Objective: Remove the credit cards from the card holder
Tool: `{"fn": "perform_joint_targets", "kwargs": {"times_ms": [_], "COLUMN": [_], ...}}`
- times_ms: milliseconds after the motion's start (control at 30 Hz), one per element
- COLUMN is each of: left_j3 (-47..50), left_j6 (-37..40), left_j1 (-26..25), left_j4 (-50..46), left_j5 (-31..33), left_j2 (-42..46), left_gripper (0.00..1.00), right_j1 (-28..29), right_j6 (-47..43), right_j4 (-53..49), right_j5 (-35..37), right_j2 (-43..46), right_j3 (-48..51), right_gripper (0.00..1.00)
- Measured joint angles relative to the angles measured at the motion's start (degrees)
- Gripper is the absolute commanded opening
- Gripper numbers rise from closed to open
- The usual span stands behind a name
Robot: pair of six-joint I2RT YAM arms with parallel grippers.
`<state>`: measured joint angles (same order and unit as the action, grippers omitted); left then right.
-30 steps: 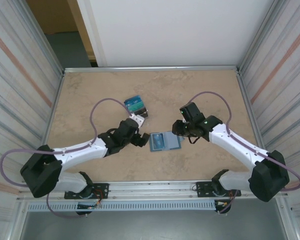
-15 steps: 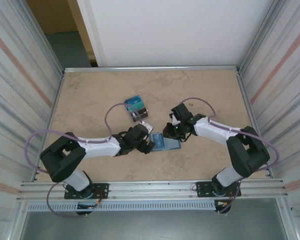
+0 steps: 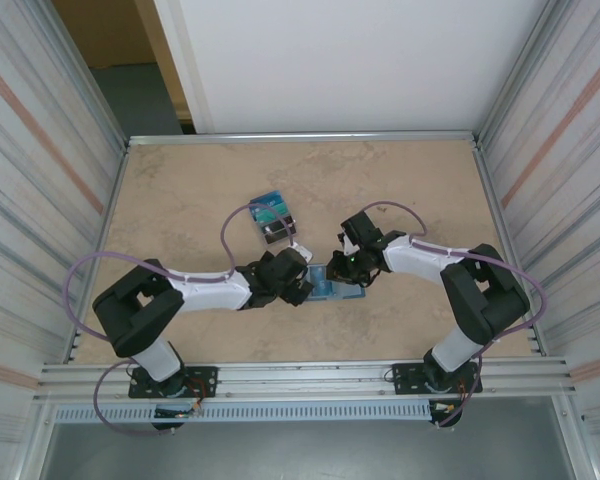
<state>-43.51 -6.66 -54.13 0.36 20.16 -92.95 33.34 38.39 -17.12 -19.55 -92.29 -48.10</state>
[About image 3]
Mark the blue VIP credit card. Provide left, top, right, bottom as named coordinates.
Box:
left=309, top=264, right=339, bottom=297

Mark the teal leather card holder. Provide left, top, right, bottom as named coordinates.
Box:
left=302, top=262, right=369, bottom=305

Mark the teal credit card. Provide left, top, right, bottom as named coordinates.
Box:
left=253, top=202, right=292, bottom=225

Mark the dark blue credit card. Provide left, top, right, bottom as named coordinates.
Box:
left=249, top=190, right=284, bottom=209

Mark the small teal and black box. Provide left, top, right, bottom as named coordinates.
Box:
left=248, top=189, right=301, bottom=247

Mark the small green circuit board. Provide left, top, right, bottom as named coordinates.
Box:
left=153, top=405, right=204, bottom=420

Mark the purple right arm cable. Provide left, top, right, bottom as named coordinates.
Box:
left=357, top=200, right=549, bottom=429

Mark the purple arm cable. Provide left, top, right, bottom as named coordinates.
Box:
left=63, top=203, right=297, bottom=437
left=357, top=200, right=549, bottom=429

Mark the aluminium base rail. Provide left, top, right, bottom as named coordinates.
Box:
left=37, top=357, right=579, bottom=402

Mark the grey slotted cable duct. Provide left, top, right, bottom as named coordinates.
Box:
left=53, top=402, right=431, bottom=424

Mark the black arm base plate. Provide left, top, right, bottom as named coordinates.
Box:
left=390, top=363, right=482, bottom=399
left=128, top=366, right=219, bottom=400

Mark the aluminium table frame rail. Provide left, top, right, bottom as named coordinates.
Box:
left=127, top=130, right=481, bottom=149
left=472, top=139, right=544, bottom=357
left=68, top=142, right=131, bottom=364

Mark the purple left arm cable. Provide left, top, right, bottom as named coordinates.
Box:
left=63, top=203, right=297, bottom=437

